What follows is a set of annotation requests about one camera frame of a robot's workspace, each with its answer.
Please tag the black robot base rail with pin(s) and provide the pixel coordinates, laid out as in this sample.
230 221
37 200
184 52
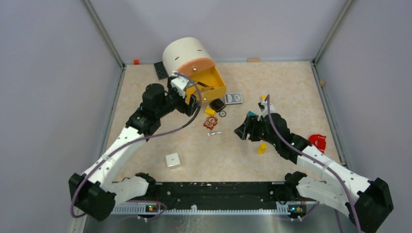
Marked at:
222 196

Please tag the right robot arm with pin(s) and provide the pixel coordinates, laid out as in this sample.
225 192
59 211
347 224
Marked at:
367 203

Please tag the wooden block on ledge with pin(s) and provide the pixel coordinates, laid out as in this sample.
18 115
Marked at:
253 60

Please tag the red plastic horseshoe toy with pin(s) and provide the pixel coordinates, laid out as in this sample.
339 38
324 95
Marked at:
319 141

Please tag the yellow cube block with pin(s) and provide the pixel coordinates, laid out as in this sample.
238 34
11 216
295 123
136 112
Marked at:
209 111

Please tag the dark red lipstick tube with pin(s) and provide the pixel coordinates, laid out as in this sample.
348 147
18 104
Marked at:
204 86

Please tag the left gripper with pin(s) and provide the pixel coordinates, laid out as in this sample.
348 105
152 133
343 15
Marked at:
187 108

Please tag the silver small tube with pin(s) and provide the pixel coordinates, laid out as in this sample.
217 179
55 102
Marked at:
213 133

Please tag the blue playing card box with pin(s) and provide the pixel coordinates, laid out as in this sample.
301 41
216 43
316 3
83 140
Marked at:
233 98

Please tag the white round drawer organizer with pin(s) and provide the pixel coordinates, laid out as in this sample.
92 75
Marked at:
188 56

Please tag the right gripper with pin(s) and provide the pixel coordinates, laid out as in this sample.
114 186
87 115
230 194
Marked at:
249 126

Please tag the black lego plate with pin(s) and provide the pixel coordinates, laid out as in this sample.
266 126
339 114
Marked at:
160 70

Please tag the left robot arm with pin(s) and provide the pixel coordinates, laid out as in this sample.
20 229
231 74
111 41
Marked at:
94 192

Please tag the white cosmetic box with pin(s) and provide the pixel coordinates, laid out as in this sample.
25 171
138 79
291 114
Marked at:
173 160

